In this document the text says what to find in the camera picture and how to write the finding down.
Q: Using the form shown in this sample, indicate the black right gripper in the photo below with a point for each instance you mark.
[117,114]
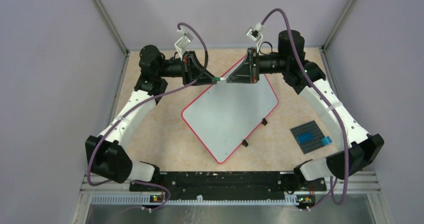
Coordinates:
[247,72]

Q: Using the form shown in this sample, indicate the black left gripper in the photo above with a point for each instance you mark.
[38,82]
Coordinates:
[193,72]

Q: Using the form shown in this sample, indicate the green white marker pen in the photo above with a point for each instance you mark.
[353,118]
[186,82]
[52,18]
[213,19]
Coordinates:
[219,79]

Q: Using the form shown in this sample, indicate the red-edged whiteboard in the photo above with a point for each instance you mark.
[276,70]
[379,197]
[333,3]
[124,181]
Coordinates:
[225,114]

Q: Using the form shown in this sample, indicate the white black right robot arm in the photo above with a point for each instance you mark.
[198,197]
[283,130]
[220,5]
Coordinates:
[357,148]

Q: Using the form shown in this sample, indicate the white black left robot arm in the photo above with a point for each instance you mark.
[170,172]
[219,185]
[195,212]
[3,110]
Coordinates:
[106,152]

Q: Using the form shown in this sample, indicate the black whiteboard clip upper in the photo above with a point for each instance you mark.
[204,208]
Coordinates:
[264,122]

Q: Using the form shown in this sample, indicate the black whiteboard clip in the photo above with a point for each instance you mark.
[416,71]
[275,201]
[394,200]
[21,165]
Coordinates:
[264,122]
[245,143]

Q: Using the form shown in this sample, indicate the black whiteboard clip lower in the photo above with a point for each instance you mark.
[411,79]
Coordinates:
[245,143]

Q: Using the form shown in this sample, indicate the blue lego brick on plate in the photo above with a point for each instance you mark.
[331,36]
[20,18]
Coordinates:
[304,137]

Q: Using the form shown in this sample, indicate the grey lego baseplate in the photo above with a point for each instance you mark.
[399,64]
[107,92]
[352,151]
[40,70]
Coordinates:
[312,145]

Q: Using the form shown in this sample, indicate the light blue lego brick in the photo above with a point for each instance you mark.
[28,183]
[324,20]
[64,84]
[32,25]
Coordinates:
[326,141]

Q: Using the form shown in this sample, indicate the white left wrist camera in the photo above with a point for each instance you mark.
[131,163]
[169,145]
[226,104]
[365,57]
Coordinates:
[184,40]

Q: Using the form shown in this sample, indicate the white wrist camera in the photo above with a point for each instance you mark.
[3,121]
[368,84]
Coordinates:
[184,40]
[255,34]

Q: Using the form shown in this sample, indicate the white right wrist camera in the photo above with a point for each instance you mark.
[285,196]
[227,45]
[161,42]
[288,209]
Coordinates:
[255,34]

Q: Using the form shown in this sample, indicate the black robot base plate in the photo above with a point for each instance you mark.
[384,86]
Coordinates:
[220,186]

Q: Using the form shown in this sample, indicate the white slotted cable duct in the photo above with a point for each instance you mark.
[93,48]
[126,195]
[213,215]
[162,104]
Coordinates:
[147,200]

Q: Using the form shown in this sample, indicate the aluminium frame rail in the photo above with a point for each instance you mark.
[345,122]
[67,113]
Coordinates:
[363,182]

